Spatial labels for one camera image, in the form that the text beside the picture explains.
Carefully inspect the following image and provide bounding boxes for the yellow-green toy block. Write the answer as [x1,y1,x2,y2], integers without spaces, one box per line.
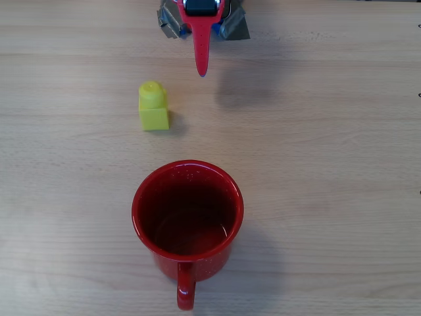
[137,80,170,132]

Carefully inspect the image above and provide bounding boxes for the grey duct tape strip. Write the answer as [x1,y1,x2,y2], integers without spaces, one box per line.
[215,0,251,42]
[156,0,192,40]

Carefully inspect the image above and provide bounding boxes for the red enamel mug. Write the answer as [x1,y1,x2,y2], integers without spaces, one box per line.
[131,159,245,311]

